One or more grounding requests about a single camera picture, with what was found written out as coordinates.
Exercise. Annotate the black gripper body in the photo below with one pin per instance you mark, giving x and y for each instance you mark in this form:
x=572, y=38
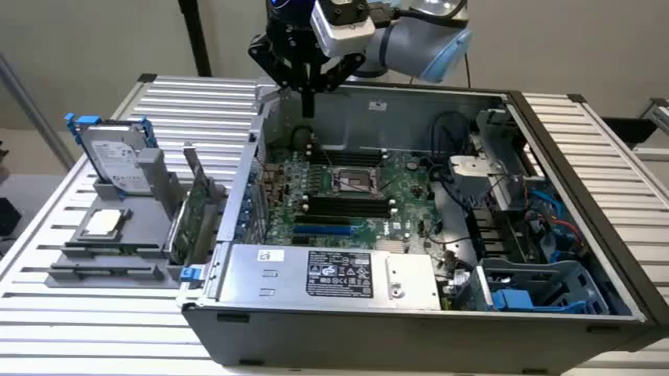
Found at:
x=293, y=35

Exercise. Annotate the green RAM stick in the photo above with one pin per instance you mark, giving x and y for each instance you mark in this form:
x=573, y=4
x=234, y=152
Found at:
x=104, y=268
x=110, y=247

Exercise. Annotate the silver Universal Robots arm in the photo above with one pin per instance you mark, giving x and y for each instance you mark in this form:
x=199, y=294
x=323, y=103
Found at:
x=418, y=43

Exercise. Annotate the black RAM slot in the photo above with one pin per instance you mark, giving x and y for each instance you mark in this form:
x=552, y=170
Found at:
x=349, y=208
x=349, y=150
x=349, y=163
x=349, y=203
x=349, y=214
x=349, y=159
x=349, y=155
x=349, y=198

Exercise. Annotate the black stand pole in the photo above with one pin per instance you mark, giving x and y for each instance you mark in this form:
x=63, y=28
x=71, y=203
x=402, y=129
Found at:
x=195, y=35

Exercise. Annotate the CPU socket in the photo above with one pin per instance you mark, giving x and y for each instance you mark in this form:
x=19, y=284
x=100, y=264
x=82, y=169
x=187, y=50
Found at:
x=353, y=180

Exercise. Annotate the green motherboard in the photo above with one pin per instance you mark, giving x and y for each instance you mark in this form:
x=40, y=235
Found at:
x=408, y=207

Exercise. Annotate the long black expansion slot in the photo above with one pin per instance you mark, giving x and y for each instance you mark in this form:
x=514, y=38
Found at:
x=321, y=220

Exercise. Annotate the silver hard disk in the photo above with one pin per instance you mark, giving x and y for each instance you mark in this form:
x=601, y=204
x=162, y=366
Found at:
x=118, y=156

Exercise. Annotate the blue expansion slot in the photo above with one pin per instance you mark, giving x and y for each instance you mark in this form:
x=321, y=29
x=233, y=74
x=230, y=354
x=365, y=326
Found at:
x=321, y=229

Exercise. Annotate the green graphics card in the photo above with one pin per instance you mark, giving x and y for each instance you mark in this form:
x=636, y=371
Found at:
x=195, y=219

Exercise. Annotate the short black expansion slot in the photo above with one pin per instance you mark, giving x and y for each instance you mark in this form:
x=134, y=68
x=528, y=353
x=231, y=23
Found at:
x=299, y=240

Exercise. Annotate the silver chipset heatsink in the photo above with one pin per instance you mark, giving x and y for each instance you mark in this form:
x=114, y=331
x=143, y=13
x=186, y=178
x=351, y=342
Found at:
x=392, y=246

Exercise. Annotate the grey parts rack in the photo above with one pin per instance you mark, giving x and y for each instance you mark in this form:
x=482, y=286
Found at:
x=140, y=215

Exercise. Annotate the grey aluminium pole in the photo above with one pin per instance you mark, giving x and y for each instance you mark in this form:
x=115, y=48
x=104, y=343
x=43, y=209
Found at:
x=31, y=109

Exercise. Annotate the silver CPU chip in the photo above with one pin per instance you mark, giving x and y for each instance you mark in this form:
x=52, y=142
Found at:
x=104, y=222

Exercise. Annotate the silver power supply unit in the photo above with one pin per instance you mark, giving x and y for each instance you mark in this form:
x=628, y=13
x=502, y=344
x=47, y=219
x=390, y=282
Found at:
x=293, y=274

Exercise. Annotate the blue case latch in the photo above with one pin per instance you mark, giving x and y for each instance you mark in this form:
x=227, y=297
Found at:
x=191, y=273

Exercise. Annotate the black panel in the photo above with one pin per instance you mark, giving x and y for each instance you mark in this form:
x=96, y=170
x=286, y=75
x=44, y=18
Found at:
x=627, y=131

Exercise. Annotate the black box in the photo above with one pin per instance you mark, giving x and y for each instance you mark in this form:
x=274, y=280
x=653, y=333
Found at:
x=8, y=217

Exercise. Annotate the grey disk bay cage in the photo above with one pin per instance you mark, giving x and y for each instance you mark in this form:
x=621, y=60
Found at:
x=549, y=274

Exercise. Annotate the blue disk bay latch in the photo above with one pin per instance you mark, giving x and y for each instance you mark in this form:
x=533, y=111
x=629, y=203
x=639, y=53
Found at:
x=512, y=301

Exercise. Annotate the open black PC case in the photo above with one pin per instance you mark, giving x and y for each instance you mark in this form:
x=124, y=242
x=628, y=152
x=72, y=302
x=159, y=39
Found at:
x=366, y=337

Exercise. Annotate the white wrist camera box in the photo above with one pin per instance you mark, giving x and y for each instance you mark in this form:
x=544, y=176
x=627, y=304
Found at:
x=345, y=27

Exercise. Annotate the silver hinged bracket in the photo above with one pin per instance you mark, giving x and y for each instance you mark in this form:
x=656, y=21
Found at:
x=468, y=168

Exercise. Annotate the metal drive bay frame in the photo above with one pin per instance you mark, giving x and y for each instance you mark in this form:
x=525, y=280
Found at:
x=501, y=149

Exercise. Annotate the hard drive with blue bracket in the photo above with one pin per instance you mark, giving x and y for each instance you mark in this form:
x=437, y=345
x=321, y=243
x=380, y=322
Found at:
x=83, y=119

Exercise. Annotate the aluminium frame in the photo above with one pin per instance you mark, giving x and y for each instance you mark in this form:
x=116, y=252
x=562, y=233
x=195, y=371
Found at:
x=656, y=113

